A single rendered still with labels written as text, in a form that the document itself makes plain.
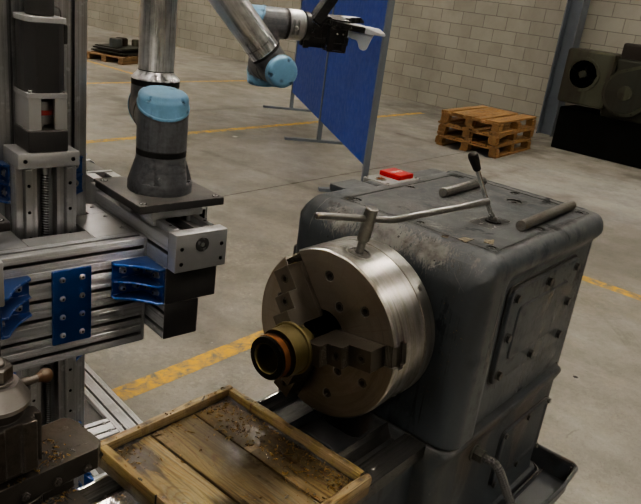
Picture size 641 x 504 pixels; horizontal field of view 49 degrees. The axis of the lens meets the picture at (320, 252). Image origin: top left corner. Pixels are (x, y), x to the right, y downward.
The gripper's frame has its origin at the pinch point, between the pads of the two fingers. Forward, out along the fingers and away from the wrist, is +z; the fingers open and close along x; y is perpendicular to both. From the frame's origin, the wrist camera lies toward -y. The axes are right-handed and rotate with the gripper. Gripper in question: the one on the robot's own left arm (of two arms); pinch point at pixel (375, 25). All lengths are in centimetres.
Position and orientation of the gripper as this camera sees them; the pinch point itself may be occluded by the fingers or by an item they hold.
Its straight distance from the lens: 193.7
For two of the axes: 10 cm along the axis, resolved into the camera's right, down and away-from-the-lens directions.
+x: 3.3, 5.0, -8.1
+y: -1.7, 8.7, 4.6
